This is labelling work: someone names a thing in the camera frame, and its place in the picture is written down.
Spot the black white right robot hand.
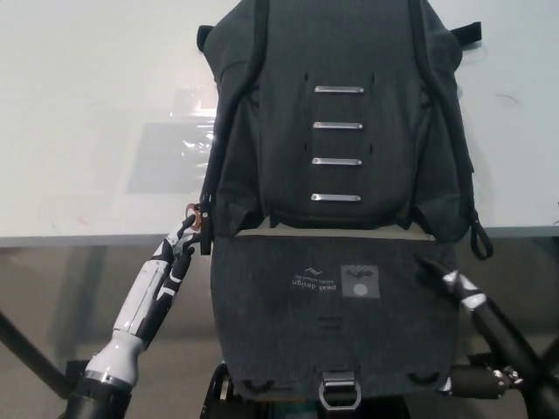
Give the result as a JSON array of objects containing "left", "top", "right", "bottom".
[{"left": 417, "top": 256, "right": 559, "bottom": 401}]

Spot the large clear plastic film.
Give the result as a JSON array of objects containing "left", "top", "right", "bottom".
[{"left": 128, "top": 120, "right": 218, "bottom": 194}]

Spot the round brown leather tag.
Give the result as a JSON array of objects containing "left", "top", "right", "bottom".
[{"left": 184, "top": 202, "right": 205, "bottom": 233}]

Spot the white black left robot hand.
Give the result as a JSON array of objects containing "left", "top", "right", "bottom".
[{"left": 113, "top": 216, "right": 206, "bottom": 347}]

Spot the black perforated floor plate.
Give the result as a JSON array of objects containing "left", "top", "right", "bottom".
[{"left": 64, "top": 359, "right": 91, "bottom": 388}]

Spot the dark grey flap backpack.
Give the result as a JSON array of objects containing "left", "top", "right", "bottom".
[{"left": 196, "top": 0, "right": 494, "bottom": 405}]

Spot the black slanted table leg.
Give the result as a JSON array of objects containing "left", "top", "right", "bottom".
[{"left": 0, "top": 304, "right": 74, "bottom": 396}]

